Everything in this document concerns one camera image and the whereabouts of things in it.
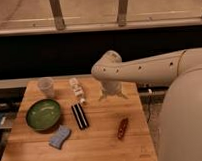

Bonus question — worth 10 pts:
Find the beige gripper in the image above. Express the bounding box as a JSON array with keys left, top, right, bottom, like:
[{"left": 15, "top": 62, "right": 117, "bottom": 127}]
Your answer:
[{"left": 98, "top": 80, "right": 128, "bottom": 101}]

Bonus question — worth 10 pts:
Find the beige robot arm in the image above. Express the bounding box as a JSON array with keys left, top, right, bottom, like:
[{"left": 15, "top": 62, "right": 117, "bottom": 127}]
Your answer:
[{"left": 91, "top": 47, "right": 202, "bottom": 161}]

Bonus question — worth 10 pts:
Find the translucent ceramic cup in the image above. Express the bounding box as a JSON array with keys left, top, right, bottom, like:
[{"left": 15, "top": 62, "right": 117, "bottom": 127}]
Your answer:
[{"left": 38, "top": 77, "right": 55, "bottom": 98}]

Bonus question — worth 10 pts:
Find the green ceramic bowl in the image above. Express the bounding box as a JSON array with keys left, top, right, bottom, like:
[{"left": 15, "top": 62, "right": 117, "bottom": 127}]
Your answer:
[{"left": 26, "top": 99, "right": 61, "bottom": 131}]

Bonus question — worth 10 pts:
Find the blue sponge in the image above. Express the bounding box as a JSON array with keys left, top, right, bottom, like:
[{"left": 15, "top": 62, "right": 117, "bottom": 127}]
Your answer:
[{"left": 49, "top": 125, "right": 71, "bottom": 150}]

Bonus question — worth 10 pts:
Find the right metal post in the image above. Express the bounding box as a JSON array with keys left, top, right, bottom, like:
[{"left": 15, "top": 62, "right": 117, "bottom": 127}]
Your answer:
[{"left": 116, "top": 0, "right": 129, "bottom": 26}]

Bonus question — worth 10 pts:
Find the metal post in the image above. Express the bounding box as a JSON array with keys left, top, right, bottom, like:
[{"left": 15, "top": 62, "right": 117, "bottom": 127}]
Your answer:
[
  {"left": 49, "top": 0, "right": 66, "bottom": 30},
  {"left": 116, "top": 0, "right": 129, "bottom": 26}
]

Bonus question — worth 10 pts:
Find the left metal post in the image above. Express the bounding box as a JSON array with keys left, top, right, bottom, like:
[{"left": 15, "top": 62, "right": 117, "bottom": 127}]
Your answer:
[{"left": 49, "top": 0, "right": 66, "bottom": 30}]

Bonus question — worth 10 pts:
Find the metal rail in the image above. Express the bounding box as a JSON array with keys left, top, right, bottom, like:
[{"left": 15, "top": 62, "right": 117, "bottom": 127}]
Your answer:
[{"left": 0, "top": 71, "right": 170, "bottom": 94}]

